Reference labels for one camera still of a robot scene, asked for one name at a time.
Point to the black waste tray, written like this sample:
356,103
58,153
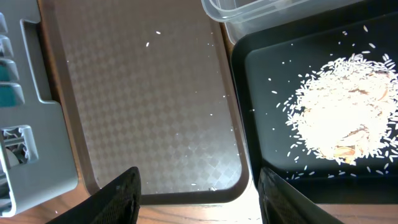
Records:
268,67

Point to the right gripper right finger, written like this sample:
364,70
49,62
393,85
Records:
281,203

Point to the food scraps pile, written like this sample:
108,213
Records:
347,110

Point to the grey plastic dishwasher rack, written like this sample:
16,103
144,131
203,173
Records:
37,165

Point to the clear plastic bin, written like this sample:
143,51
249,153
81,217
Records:
243,17

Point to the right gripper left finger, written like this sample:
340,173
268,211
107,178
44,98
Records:
118,202

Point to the dark brown serving tray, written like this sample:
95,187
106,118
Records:
146,84

